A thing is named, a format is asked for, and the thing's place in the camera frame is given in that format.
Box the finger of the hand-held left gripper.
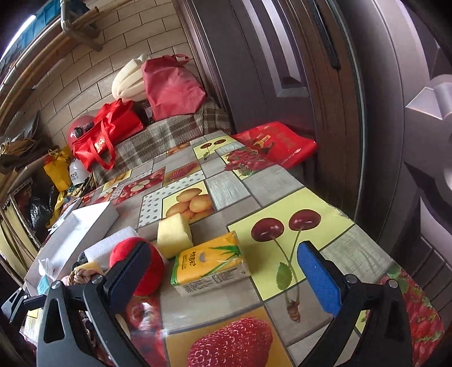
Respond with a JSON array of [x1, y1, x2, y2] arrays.
[[2, 287, 47, 323]]

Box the white helmet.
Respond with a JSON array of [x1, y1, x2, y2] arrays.
[[69, 159, 93, 186]]

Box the yellow shopping bag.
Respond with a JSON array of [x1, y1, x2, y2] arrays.
[[43, 146, 75, 193]]

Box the bright red tote bag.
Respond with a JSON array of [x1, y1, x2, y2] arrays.
[[72, 100, 145, 172]]

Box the brown plaid blanket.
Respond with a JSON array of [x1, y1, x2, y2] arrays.
[[92, 101, 234, 186]]

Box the red apple plush toy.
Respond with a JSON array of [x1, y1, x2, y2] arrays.
[[109, 237, 166, 297]]

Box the brown rope knot toy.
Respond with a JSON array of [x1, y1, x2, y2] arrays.
[[71, 266, 107, 286]]

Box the white cardboard box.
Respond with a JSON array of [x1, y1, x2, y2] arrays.
[[25, 202, 119, 295]]

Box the black plastic bag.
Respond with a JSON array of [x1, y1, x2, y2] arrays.
[[26, 191, 59, 230]]

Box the white cloth piece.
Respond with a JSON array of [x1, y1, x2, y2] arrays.
[[38, 258, 57, 276]]

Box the silver door handle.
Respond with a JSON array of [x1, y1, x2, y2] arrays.
[[406, 74, 452, 120]]

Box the large yellow sponge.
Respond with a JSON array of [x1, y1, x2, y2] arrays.
[[156, 215, 194, 259]]

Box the white foam block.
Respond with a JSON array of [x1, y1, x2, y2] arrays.
[[84, 227, 140, 272]]

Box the rolled white foam sheet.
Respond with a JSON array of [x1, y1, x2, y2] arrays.
[[111, 54, 152, 103]]

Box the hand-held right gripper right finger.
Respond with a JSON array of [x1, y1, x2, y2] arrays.
[[297, 241, 414, 367]]

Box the yellow tissue pack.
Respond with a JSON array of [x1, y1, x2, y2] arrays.
[[170, 231, 251, 297]]

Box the black door handle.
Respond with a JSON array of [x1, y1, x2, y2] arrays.
[[311, 0, 341, 69]]

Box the brown door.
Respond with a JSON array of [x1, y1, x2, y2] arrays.
[[173, 0, 405, 248]]

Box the folded brown bags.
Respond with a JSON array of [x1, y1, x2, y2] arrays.
[[0, 113, 45, 173]]

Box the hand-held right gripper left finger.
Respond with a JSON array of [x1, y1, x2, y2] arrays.
[[37, 242, 152, 367]]

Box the wooden wall shelf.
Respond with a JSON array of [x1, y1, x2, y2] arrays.
[[0, 0, 105, 121]]

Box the fruit printed tablecloth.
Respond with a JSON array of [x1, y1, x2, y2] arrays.
[[21, 130, 446, 367]]

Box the dark red fabric bag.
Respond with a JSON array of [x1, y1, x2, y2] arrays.
[[141, 54, 207, 121]]

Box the red printed gift bag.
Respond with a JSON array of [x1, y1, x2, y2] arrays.
[[231, 122, 318, 170]]

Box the red helmet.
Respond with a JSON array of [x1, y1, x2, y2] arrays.
[[67, 109, 103, 150]]

